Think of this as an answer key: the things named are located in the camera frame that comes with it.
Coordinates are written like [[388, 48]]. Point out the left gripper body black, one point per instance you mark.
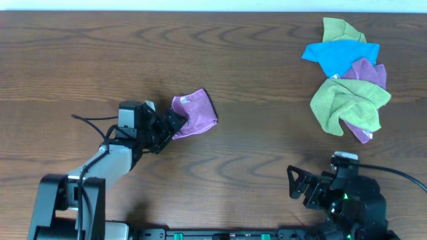
[[149, 134]]

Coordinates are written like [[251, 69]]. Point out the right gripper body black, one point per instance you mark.
[[318, 193]]

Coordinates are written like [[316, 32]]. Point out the purple microfiber cloth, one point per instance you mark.
[[198, 110]]

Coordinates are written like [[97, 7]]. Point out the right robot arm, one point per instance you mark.
[[354, 205]]

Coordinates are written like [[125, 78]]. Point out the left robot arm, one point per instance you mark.
[[72, 205]]

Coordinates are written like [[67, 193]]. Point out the green cloth in front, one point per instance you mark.
[[354, 101]]

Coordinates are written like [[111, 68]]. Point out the green cloth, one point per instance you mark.
[[339, 29], [354, 101]]

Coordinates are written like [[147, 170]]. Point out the blue microfiber cloth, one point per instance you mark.
[[336, 57]]

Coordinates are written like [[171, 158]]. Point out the purple cloth in pile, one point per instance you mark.
[[362, 69]]

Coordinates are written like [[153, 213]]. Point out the green cloth at back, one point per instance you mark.
[[339, 29]]

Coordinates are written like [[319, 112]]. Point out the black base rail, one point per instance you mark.
[[224, 234]]

